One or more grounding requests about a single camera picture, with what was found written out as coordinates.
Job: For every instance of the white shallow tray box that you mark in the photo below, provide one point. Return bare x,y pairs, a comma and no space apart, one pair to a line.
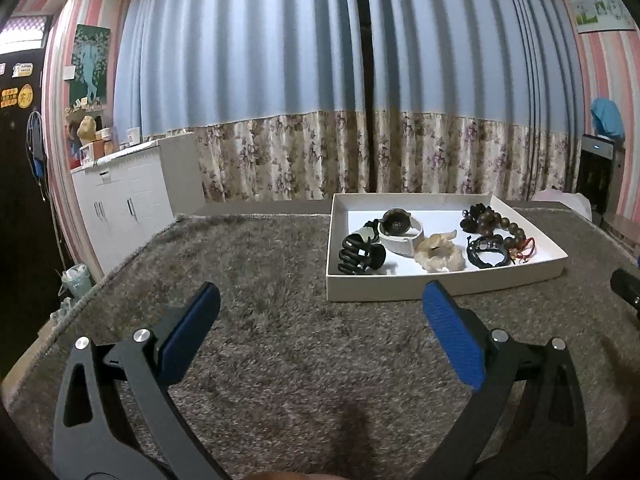
440,290

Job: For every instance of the grey shaggy mat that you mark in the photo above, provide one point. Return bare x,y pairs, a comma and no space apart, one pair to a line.
275,285

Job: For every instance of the cream sheer scrunchie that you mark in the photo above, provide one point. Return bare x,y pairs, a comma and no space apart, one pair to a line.
440,257

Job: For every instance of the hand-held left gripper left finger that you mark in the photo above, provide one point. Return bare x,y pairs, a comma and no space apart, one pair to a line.
192,325

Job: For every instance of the white cabinet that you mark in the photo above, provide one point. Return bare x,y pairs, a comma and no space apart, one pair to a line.
130,195

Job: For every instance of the dark water dispenser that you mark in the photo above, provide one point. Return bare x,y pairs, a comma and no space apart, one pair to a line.
597,175

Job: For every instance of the black door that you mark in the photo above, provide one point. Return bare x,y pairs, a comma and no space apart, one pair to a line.
20,210

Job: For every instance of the pale green waste bin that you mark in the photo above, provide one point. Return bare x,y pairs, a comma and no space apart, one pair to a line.
76,282

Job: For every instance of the white plastic bag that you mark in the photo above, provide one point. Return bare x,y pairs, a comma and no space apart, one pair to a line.
562,202

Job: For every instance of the white green wall poster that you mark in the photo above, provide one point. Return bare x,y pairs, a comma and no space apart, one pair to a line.
600,12

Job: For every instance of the blue floral curtain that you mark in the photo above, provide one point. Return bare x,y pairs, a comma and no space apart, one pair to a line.
475,60
240,60

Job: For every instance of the tan plush toy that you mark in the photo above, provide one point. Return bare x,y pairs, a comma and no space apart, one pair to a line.
87,130

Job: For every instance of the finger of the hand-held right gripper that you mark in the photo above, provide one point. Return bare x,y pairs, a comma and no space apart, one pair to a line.
627,287

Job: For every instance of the blue water jug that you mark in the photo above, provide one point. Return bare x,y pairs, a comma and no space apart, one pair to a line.
607,117

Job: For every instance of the green figure wall poster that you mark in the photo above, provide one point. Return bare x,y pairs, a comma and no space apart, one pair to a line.
90,65

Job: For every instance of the white cup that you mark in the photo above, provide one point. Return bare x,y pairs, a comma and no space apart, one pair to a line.
132,136

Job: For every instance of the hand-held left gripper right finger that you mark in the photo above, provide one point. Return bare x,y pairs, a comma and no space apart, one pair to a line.
452,330

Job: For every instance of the black hair claw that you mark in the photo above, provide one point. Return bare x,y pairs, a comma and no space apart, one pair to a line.
367,255

